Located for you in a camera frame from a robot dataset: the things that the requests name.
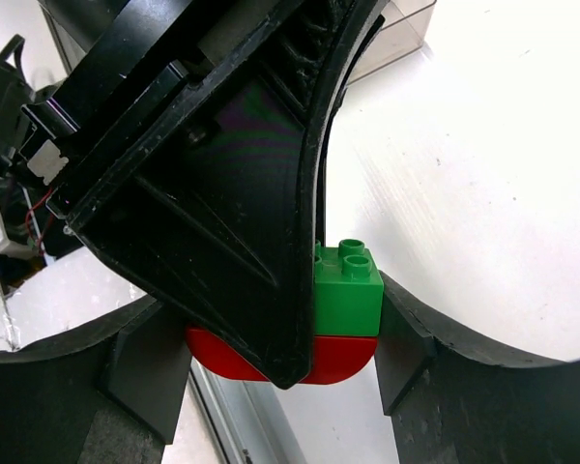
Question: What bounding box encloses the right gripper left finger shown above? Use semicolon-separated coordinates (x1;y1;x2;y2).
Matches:
0;297;191;463

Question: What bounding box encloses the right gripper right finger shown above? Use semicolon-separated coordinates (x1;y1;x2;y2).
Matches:
374;275;580;463

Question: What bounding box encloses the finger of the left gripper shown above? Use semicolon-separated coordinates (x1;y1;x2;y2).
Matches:
68;1;384;389

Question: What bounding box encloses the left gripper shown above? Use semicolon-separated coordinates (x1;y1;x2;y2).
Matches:
0;1;302;193

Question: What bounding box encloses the red and green round lego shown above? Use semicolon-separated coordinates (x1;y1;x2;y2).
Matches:
185;326;377;385

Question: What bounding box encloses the green rounded lego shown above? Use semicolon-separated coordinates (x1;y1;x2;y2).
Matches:
314;239;384;337

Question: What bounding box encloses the clear container right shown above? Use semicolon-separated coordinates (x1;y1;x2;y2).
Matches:
348;0;437;84

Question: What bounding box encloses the aluminium rail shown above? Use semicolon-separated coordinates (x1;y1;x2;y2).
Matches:
189;361;306;463

